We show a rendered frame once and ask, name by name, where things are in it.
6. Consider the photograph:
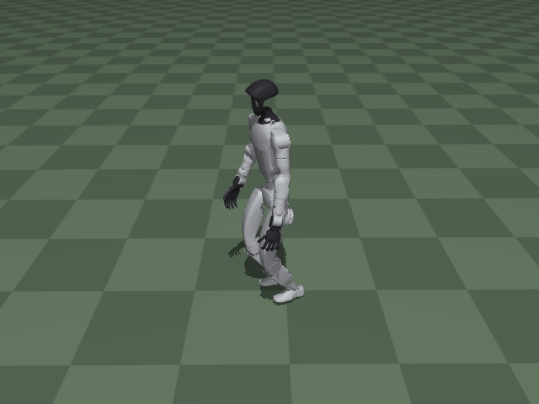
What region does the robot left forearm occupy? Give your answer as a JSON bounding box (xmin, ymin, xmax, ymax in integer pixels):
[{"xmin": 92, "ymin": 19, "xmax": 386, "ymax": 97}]
[{"xmin": 272, "ymin": 177, "xmax": 289, "ymax": 226}]

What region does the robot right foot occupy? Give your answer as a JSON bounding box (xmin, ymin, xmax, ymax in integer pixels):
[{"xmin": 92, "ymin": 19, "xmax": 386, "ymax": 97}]
[{"xmin": 259, "ymin": 271, "xmax": 292, "ymax": 286}]

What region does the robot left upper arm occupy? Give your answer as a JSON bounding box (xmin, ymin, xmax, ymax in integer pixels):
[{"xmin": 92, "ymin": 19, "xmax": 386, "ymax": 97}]
[{"xmin": 270, "ymin": 129, "xmax": 291, "ymax": 186}]

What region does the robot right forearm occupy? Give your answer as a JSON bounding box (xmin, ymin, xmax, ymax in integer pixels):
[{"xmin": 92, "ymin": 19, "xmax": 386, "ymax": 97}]
[{"xmin": 235, "ymin": 147, "xmax": 256, "ymax": 185}]

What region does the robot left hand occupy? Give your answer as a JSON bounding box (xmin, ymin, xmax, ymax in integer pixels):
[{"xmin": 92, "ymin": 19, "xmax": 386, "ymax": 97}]
[{"xmin": 258, "ymin": 216, "xmax": 283, "ymax": 251}]

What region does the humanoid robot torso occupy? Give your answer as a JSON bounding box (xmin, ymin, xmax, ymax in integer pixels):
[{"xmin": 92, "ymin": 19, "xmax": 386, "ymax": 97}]
[{"xmin": 251, "ymin": 115, "xmax": 291, "ymax": 209}]

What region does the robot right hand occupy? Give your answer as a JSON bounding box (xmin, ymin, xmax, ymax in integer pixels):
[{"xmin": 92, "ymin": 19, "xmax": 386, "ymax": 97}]
[{"xmin": 223, "ymin": 176, "xmax": 243, "ymax": 210}]

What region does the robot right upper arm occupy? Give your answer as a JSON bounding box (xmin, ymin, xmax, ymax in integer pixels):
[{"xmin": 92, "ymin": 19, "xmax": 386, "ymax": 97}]
[{"xmin": 245, "ymin": 113, "xmax": 256, "ymax": 158}]

